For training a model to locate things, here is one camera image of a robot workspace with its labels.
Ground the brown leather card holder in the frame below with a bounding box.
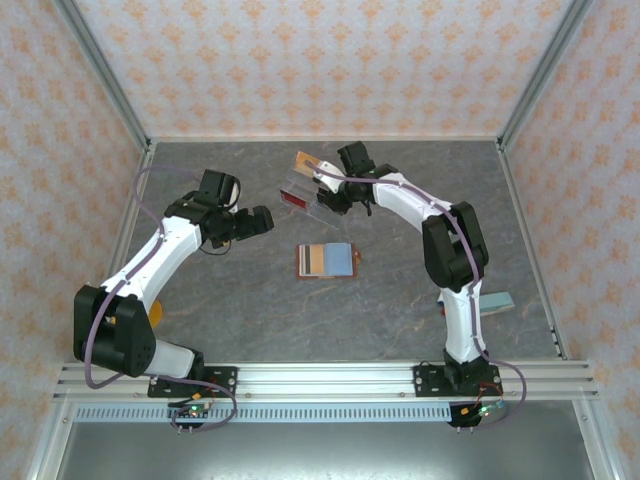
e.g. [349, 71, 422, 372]
[297, 242, 362, 281]

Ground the clear acrylic card organizer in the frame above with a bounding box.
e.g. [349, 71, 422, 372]
[277, 149, 351, 231]

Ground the dark red card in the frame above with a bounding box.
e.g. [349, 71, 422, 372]
[278, 188, 310, 212]

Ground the tan wooden block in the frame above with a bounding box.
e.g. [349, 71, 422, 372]
[294, 151, 320, 175]

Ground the blue beige whiteboard eraser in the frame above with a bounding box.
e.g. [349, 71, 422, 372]
[478, 291, 515, 315]

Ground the green controller board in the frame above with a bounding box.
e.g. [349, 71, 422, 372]
[462, 402, 506, 420]
[167, 403, 214, 420]

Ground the grey metal panel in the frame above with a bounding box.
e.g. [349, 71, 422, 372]
[52, 422, 594, 480]

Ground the aluminium frame rail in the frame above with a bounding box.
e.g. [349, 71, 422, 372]
[77, 142, 157, 364]
[147, 133, 504, 144]
[497, 142, 571, 361]

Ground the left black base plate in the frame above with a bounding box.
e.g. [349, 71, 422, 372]
[147, 366, 239, 399]

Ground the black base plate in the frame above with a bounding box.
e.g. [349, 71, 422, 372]
[413, 364, 501, 399]
[147, 366, 239, 399]

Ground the aluminium mounting rail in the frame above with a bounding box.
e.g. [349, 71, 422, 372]
[52, 360, 600, 403]

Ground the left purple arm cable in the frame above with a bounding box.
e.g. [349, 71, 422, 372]
[83, 164, 239, 432]

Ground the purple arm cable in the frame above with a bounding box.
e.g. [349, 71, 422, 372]
[312, 167, 527, 432]
[83, 164, 239, 432]

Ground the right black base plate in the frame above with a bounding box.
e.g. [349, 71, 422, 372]
[413, 364, 501, 399]

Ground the aluminium frame post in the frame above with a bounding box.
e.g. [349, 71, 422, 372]
[52, 0, 153, 151]
[497, 0, 597, 151]

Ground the slotted grey cable duct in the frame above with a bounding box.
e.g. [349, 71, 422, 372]
[73, 404, 509, 425]

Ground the black board bracket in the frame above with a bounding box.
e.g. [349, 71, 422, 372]
[448, 402, 484, 432]
[172, 417, 211, 435]

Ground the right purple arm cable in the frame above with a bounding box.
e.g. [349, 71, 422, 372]
[312, 167, 527, 432]

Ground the aluminium frame leg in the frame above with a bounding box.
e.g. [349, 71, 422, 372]
[574, 399, 619, 480]
[27, 402, 76, 480]

